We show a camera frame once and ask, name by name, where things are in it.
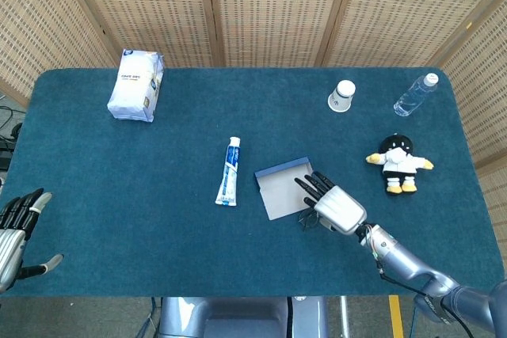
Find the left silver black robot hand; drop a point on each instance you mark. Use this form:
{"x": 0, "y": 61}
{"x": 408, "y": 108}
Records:
{"x": 10, "y": 243}

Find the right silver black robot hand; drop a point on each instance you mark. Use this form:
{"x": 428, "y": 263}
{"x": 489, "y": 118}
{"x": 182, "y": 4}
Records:
{"x": 340, "y": 209}

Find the thin-framed eyeglasses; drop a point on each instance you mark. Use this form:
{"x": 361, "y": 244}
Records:
{"x": 306, "y": 222}

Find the blue folding glasses case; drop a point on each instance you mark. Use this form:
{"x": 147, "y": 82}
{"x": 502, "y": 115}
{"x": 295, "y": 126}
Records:
{"x": 281, "y": 191}

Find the black white penguin plush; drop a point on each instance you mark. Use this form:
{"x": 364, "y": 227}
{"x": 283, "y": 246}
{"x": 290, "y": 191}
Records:
{"x": 398, "y": 160}

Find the silver metal pole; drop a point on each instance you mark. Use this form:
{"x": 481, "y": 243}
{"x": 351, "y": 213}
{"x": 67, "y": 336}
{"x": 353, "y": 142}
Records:
{"x": 344, "y": 318}

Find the white paper cup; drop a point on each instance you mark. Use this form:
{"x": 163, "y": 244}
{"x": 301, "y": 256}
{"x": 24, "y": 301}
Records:
{"x": 340, "y": 96}

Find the white blue toothpaste tube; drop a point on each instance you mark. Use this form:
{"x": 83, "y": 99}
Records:
{"x": 229, "y": 172}

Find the yellow floor tape strip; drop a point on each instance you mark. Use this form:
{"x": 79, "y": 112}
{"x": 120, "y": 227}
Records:
{"x": 396, "y": 314}

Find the teal table carpet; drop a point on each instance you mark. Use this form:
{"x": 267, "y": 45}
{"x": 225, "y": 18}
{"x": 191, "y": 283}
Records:
{"x": 119, "y": 195}

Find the clear plastic water bottle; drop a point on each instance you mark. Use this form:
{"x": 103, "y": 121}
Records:
{"x": 412, "y": 98}

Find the grey robot torso base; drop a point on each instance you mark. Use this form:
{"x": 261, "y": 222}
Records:
{"x": 237, "y": 318}

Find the white tissue pack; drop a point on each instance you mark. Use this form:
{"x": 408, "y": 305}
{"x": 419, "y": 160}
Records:
{"x": 134, "y": 88}

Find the woven wicker folding screen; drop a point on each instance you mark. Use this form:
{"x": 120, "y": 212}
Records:
{"x": 277, "y": 5}

